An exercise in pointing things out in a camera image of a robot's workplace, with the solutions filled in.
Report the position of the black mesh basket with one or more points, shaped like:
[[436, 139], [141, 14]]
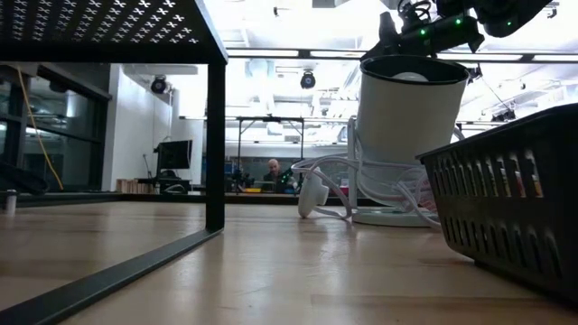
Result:
[[519, 234]]

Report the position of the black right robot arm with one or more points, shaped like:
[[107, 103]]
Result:
[[451, 31]]

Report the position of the white desk lamp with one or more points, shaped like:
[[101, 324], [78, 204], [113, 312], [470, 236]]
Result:
[[406, 117]]

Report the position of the person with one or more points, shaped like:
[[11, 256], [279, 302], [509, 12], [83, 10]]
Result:
[[273, 178]]

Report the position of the black computer monitor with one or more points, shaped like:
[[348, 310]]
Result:
[[174, 155]]

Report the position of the black perforated metal shelf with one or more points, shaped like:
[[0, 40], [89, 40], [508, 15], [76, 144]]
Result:
[[113, 49]]

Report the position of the black ceiling camera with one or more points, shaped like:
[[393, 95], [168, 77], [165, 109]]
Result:
[[308, 80], [158, 85]]

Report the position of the black gantry frame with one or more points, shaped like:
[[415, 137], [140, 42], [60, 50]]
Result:
[[271, 119]]

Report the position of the black aluminium table frame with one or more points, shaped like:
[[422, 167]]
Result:
[[45, 197]]

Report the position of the grey metal post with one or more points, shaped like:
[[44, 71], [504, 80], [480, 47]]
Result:
[[11, 202]]

